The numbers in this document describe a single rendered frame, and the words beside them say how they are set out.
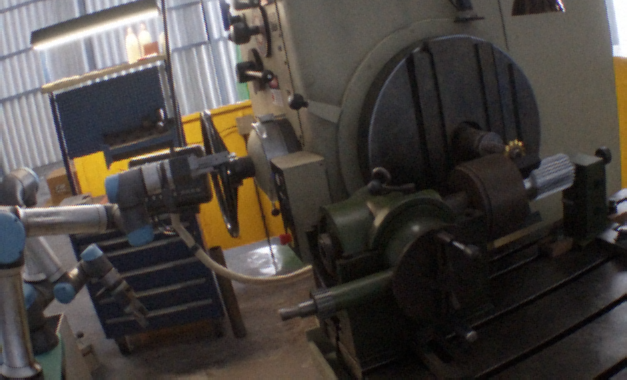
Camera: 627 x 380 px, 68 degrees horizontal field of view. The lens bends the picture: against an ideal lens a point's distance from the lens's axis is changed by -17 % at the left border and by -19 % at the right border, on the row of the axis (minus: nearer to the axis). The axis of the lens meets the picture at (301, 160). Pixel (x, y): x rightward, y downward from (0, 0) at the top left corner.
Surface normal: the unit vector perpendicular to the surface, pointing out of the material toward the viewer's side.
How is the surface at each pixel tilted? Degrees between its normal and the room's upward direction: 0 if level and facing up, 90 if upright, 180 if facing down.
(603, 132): 90
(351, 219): 35
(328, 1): 90
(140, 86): 90
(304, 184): 90
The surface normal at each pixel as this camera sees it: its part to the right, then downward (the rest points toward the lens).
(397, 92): 0.27, 0.16
